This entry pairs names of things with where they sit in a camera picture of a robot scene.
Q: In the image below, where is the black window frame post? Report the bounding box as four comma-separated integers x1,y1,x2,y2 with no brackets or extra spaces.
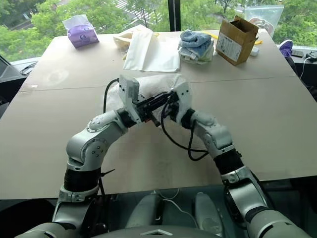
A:
167,0,181,32

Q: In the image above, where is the purple tissue pack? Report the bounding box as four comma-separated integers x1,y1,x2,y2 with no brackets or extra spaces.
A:
61,14,100,50

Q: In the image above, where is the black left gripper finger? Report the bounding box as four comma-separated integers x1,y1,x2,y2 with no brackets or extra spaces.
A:
149,112,160,128

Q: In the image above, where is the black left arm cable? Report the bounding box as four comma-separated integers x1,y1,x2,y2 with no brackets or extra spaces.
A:
103,78,122,114

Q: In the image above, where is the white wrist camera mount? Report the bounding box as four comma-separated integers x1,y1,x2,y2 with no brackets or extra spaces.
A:
171,81,193,122
118,74,141,123

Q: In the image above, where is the white folded towel stack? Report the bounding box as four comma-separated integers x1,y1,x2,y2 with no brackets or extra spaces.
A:
178,44,215,65

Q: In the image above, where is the thin white cable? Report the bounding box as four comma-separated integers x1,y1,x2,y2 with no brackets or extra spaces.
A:
155,188,199,230

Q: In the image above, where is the blue folded towel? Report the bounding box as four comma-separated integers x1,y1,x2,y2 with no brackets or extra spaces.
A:
178,29,214,49

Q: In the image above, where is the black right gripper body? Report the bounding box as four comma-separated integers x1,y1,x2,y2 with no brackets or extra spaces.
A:
165,92,180,122

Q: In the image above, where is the cream cloth bag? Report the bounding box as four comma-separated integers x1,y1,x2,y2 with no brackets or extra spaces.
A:
113,24,159,52

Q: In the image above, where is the white charging cable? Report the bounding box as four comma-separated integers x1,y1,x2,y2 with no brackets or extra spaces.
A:
300,57,315,79

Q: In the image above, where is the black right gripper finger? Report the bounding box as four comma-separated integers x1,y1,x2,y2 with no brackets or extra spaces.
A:
148,92,174,107

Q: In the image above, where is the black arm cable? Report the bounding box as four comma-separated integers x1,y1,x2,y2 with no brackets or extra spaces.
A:
160,101,210,161
103,78,122,114

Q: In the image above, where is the grey robot torso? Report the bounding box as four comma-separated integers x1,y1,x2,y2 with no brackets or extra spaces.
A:
14,222,251,238

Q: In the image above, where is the purple shoe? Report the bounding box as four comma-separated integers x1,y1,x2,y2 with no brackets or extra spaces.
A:
279,39,294,59

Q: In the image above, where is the brown cardboard box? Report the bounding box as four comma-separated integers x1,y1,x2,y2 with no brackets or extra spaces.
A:
215,15,260,66

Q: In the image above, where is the black cable bundle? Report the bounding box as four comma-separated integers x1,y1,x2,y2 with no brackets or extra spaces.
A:
20,61,38,75

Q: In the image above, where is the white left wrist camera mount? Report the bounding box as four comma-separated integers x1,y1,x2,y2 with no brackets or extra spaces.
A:
118,74,141,123

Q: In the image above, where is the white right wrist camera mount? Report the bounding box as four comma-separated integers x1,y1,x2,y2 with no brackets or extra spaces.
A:
171,81,193,122

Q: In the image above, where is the white drawstring bag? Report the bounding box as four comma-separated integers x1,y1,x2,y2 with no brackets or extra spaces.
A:
103,73,189,124

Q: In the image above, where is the clear plastic zip bag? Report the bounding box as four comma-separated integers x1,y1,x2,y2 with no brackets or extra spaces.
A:
244,5,284,39

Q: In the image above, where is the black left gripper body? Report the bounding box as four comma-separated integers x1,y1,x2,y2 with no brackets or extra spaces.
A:
135,95,155,123

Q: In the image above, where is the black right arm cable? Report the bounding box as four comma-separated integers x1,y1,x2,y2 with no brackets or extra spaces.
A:
160,101,210,161

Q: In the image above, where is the flat white bag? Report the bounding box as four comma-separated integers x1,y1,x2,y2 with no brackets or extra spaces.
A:
123,31,181,73

